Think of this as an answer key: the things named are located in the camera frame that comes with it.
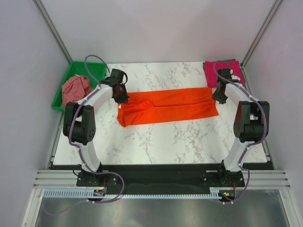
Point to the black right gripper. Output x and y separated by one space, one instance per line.
222 100

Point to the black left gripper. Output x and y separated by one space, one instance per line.
124 99

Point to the orange t shirt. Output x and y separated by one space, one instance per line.
167 106

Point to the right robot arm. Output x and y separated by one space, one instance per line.
250 125

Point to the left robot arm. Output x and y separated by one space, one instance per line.
79 124

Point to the folded magenta t shirt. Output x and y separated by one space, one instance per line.
211 78

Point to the green plastic bin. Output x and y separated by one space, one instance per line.
98 70

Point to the folded grey t shirt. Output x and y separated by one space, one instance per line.
233 64

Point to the dusty pink t shirt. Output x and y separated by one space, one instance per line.
75 88

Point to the right aluminium frame post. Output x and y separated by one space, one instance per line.
270 16

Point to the aluminium frame post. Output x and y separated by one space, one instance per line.
48 21
270 16

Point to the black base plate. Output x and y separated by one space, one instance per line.
157 178

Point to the white slotted cable duct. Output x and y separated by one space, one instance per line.
94 194

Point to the left aluminium frame post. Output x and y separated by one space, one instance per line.
48 21

